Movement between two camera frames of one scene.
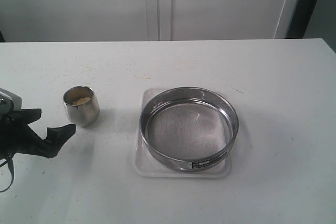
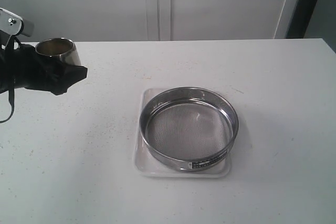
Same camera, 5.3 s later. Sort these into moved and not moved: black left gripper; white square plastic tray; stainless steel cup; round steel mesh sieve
Moved: stainless steel cup; black left gripper
Not moved: round steel mesh sieve; white square plastic tray
